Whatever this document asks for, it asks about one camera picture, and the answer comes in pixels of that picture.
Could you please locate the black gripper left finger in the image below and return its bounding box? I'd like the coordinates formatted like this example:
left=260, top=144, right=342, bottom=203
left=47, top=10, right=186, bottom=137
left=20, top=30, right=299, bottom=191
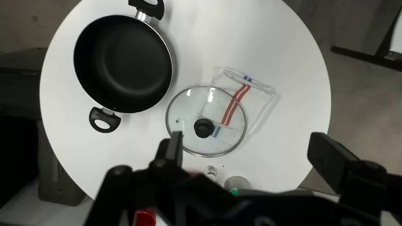
left=86, top=129, right=199, bottom=226

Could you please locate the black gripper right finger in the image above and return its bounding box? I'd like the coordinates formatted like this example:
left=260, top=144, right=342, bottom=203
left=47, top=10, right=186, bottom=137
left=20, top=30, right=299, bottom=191
left=307, top=132, right=402, bottom=218

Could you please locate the gray bin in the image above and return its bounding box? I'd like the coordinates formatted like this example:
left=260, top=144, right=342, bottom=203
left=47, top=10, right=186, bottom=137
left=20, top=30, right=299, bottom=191
left=37, top=119, right=87, bottom=207

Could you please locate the black pot with two handles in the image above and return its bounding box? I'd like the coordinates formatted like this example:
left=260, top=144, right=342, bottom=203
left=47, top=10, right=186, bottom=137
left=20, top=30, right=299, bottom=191
left=73, top=0, right=175, bottom=134

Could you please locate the glass lid with black knob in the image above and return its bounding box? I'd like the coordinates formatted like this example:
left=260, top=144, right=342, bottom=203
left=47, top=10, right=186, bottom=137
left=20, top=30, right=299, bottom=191
left=165, top=84, right=249, bottom=158

